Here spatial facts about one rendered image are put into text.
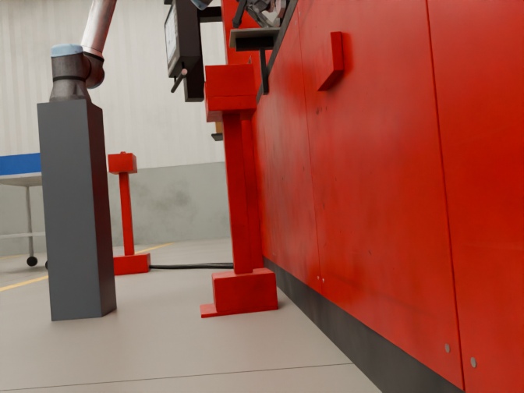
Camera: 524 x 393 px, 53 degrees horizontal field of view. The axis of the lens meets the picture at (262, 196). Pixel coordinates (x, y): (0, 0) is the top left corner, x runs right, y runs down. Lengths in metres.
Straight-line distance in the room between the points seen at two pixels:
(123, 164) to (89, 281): 1.75
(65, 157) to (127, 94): 7.62
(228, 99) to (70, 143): 0.60
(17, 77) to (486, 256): 9.99
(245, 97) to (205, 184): 7.38
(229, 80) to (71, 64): 0.63
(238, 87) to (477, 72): 1.29
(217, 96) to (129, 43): 8.10
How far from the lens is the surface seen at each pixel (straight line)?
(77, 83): 2.09
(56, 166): 2.01
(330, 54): 0.98
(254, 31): 2.05
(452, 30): 0.58
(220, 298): 1.72
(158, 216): 9.23
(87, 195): 1.96
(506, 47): 0.50
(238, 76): 1.77
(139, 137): 9.39
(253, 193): 2.86
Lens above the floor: 0.31
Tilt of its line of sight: 2 degrees up
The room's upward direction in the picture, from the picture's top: 5 degrees counter-clockwise
